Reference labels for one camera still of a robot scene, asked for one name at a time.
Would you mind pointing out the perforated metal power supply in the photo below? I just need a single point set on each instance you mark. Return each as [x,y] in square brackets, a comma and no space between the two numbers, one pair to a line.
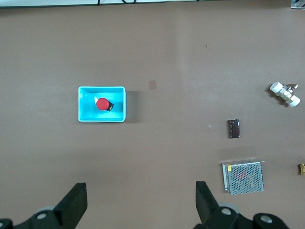
[244,179]

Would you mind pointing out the dark cylindrical capacitor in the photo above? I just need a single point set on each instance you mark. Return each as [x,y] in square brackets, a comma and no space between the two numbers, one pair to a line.
[234,128]

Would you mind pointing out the red push button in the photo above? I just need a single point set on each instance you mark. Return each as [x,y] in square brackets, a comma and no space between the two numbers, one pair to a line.
[102,104]

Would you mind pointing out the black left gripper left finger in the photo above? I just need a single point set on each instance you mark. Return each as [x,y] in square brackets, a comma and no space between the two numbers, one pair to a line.
[71,205]

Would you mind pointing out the white metal bracket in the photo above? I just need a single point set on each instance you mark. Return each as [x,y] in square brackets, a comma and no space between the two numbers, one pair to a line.
[297,3]

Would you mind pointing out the cyan plastic box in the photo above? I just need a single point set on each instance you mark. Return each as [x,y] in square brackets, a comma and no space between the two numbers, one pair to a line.
[88,114]

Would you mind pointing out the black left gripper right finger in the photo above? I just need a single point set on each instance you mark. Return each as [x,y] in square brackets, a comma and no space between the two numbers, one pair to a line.
[206,202]

